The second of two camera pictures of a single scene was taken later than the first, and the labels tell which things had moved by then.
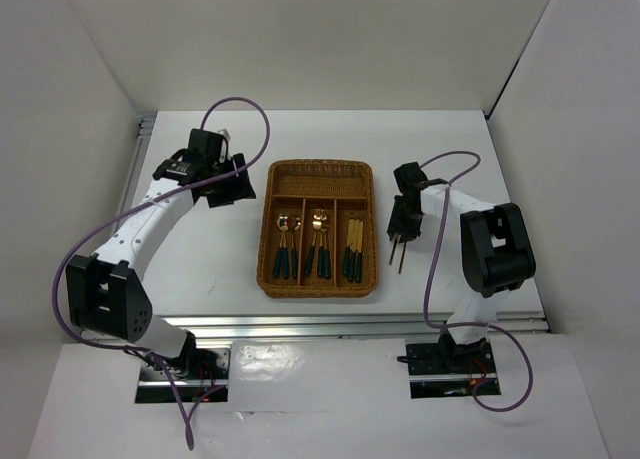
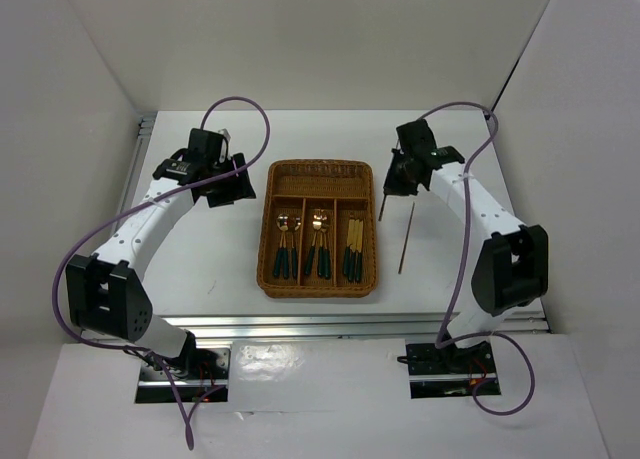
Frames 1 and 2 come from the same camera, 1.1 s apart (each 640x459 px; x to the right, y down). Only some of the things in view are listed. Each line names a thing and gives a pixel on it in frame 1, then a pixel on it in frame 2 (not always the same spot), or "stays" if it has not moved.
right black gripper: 395,226 → 392,185
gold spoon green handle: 295,250 stays
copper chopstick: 402,257 stays
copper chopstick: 392,252 → 382,207
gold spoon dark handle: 317,225 stays
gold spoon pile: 283,222 stays
